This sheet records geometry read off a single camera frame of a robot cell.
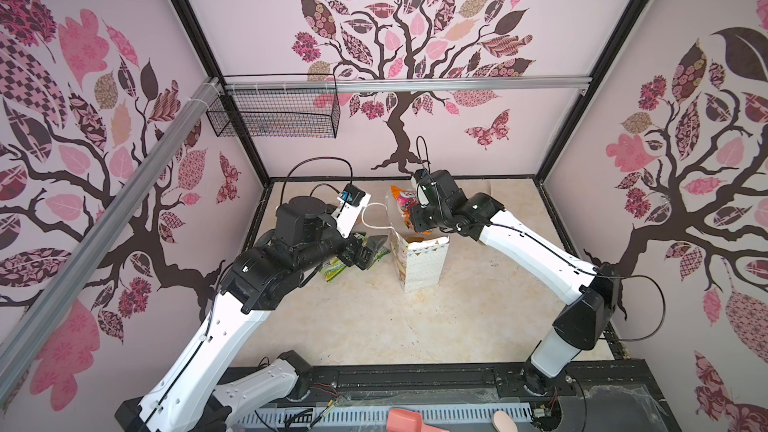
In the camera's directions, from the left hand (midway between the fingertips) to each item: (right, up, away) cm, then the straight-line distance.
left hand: (366, 231), depth 62 cm
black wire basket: (-42, +43, +60) cm, 85 cm away
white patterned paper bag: (+12, -9, +15) cm, 21 cm away
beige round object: (+31, -45, +5) cm, 55 cm away
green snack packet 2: (+3, -10, +34) cm, 35 cm away
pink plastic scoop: (+9, -46, +7) cm, 47 cm away
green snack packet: (-13, -14, +29) cm, 34 cm away
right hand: (+11, +4, +17) cm, 21 cm away
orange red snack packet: (+9, +7, +14) cm, 18 cm away
